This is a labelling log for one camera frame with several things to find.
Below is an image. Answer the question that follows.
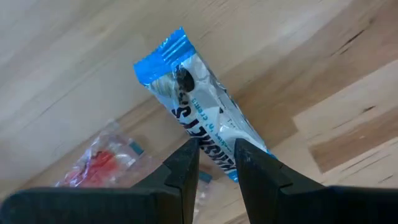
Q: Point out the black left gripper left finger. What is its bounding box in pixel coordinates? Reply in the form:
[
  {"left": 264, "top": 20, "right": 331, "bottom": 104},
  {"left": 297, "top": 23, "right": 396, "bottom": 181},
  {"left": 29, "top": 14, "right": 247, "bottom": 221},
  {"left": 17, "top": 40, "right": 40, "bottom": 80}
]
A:
[{"left": 0, "top": 138, "right": 200, "bottom": 224}]

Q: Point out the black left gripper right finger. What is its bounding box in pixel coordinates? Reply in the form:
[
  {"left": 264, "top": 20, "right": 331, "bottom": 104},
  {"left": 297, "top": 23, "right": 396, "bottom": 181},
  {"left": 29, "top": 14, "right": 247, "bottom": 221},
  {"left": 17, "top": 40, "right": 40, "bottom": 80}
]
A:
[{"left": 233, "top": 138, "right": 398, "bottom": 224}]

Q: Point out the Hershey's cookies and creme bar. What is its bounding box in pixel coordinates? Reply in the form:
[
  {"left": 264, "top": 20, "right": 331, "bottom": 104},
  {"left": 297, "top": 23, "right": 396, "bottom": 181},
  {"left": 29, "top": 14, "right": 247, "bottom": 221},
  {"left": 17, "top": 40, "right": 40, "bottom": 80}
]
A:
[{"left": 133, "top": 27, "right": 278, "bottom": 183}]

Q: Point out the clear bag with red candy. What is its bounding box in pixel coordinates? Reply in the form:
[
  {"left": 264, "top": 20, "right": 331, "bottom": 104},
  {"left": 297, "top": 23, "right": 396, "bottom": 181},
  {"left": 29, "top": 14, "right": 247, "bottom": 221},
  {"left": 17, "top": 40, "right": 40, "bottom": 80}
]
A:
[{"left": 55, "top": 119, "right": 215, "bottom": 219}]

